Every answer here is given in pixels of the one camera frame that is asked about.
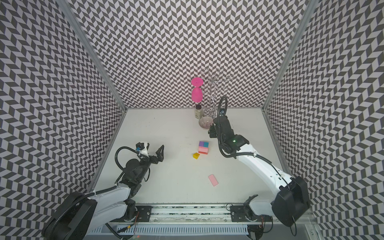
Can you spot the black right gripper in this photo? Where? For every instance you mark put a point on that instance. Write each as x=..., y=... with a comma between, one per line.
x=215, y=128

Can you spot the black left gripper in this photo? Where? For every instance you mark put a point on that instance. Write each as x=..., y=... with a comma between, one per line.
x=159, y=156

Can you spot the pink rectangular wood block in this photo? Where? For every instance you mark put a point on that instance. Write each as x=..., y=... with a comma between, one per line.
x=202, y=149

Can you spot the yellow triangular wood block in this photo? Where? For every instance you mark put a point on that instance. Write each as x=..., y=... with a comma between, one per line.
x=196, y=155

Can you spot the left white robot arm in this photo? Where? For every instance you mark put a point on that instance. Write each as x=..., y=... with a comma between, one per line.
x=80, y=214

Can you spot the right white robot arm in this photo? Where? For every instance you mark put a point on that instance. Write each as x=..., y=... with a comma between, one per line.
x=290, y=198

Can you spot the striped ceramic bowl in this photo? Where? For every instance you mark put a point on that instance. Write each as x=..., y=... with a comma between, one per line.
x=205, y=122

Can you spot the glass spice jar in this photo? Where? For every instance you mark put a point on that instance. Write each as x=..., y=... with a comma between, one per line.
x=199, y=112

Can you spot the pink lamp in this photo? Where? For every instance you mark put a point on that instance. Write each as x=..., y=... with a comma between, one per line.
x=197, y=92

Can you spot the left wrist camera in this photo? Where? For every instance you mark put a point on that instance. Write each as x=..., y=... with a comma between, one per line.
x=142, y=149

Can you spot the chrome wire stand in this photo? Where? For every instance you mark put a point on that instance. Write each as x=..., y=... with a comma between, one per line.
x=217, y=82

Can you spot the metal base rail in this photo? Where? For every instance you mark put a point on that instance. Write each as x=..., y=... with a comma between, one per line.
x=203, y=220

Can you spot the right corner metal post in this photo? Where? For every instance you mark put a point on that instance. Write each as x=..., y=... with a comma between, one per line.
x=309, y=11

